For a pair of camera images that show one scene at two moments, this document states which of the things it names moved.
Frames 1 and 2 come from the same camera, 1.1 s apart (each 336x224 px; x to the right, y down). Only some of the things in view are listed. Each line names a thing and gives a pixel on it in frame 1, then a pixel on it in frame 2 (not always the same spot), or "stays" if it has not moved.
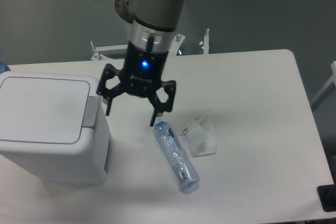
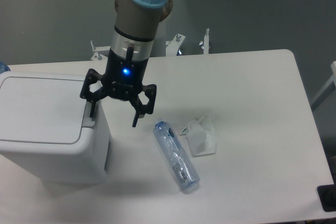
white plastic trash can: x=55 y=126 stays
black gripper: x=142 y=75 → x=123 y=78
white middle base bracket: x=175 y=43 stays
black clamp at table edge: x=327 y=195 stays
